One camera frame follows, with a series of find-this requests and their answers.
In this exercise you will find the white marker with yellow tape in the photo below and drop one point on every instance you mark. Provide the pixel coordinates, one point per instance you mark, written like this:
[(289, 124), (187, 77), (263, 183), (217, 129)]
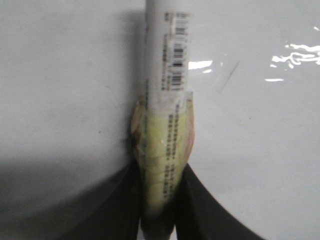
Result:
[(162, 125)]

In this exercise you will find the white whiteboard with aluminium frame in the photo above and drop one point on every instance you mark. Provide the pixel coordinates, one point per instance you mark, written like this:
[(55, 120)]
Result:
[(69, 80)]

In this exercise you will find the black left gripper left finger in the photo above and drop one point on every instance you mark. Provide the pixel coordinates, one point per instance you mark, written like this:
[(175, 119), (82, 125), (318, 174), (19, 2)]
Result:
[(110, 211)]

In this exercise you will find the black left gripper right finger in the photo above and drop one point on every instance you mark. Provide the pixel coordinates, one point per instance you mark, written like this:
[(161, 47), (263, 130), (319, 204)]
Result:
[(199, 216)]

